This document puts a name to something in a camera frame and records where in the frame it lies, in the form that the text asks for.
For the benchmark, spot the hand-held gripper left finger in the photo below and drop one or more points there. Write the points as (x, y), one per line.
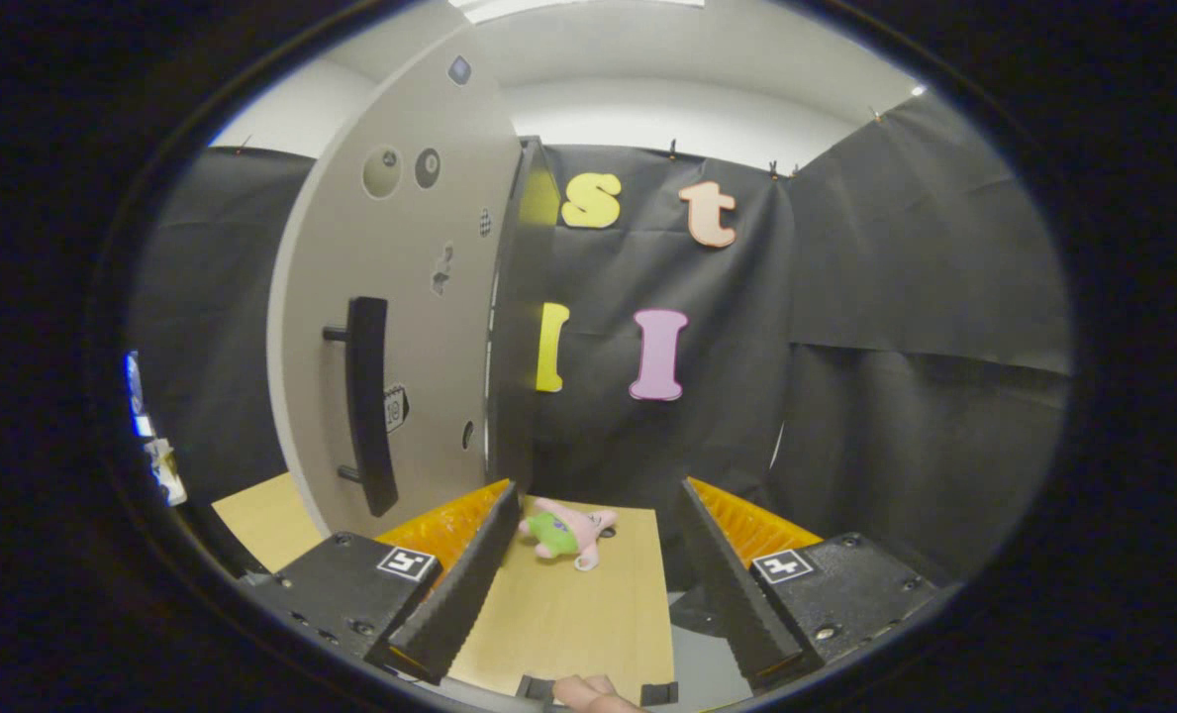
(474, 574)

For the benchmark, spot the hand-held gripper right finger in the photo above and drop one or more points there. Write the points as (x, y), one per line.
(727, 584)

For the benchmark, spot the grey shoe cabinet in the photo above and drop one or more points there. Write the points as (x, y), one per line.
(514, 347)

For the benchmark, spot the beige shoe cabinet door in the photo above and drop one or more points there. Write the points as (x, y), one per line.
(331, 248)

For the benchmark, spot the pink and green plush toy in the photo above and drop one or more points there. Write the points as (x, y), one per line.
(558, 535)

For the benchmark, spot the light wooden floor board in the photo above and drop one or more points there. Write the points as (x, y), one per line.
(568, 624)

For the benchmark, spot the black backdrop cloth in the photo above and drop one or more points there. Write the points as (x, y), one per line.
(895, 297)

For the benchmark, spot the long ceiling light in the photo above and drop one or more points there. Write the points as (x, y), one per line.
(548, 8)

